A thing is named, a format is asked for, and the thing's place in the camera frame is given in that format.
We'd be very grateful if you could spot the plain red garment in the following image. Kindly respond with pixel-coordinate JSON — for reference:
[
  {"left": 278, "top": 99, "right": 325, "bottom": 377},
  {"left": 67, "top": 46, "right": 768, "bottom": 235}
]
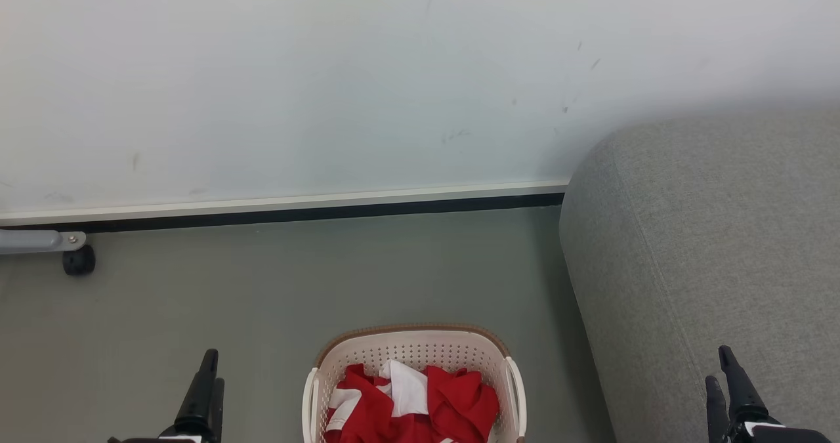
[{"left": 425, "top": 366, "right": 501, "bottom": 443}]

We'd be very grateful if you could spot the black caster wheel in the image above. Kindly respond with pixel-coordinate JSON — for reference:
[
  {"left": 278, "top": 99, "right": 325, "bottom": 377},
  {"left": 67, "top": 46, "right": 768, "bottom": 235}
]
[{"left": 62, "top": 245, "right": 96, "bottom": 277}]

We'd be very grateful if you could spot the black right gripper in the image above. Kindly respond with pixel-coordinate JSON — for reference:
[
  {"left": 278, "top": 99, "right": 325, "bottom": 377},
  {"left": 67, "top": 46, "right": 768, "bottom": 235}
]
[{"left": 705, "top": 345, "right": 833, "bottom": 443}]

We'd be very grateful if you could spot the grey fabric sofa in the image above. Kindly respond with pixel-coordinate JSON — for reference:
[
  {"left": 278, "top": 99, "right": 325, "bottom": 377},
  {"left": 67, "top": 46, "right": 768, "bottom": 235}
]
[{"left": 559, "top": 108, "right": 840, "bottom": 443}]

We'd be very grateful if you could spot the white and black skirting board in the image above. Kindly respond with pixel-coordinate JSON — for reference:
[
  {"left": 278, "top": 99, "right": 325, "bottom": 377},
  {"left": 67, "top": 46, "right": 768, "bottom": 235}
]
[{"left": 0, "top": 180, "right": 569, "bottom": 234}]

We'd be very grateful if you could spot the white perforated laundry basket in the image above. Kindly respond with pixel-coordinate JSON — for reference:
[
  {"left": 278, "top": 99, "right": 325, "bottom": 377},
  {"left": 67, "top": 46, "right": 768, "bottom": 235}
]
[{"left": 302, "top": 324, "right": 528, "bottom": 443}]

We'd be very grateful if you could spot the grey metal furniture leg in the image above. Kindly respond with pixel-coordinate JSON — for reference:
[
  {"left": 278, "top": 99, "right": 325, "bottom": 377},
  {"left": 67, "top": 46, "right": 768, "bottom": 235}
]
[{"left": 0, "top": 230, "right": 87, "bottom": 256}]

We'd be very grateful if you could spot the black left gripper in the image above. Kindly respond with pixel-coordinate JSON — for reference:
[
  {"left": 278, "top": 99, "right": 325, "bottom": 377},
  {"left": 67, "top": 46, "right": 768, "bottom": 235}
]
[{"left": 108, "top": 349, "right": 225, "bottom": 443}]

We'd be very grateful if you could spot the red white numbered jersey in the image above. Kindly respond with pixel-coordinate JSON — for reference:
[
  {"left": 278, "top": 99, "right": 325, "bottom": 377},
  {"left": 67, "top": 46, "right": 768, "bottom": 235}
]
[{"left": 324, "top": 360, "right": 434, "bottom": 443}]

